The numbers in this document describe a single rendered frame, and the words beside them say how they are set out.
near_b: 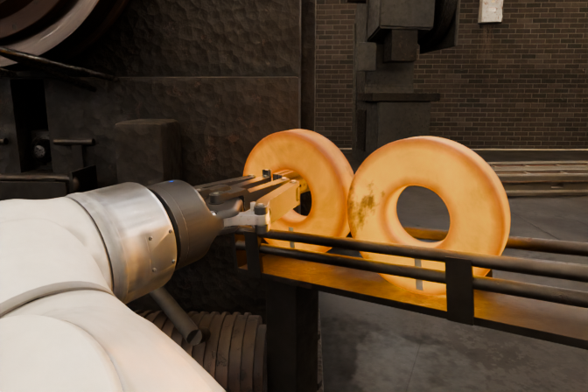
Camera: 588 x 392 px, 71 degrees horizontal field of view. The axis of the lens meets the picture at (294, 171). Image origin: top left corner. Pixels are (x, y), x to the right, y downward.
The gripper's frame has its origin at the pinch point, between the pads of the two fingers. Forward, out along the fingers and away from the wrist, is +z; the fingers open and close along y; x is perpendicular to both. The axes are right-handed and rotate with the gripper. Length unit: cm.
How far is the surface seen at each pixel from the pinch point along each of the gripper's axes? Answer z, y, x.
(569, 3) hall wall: 742, -34, 110
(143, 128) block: -2.5, -26.9, 5.5
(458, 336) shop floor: 99, -5, -79
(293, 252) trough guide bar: -3.8, 2.1, -7.4
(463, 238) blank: -1.6, 19.9, -2.6
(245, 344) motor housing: -5.0, -5.4, -21.6
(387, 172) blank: -1.3, 12.3, 2.6
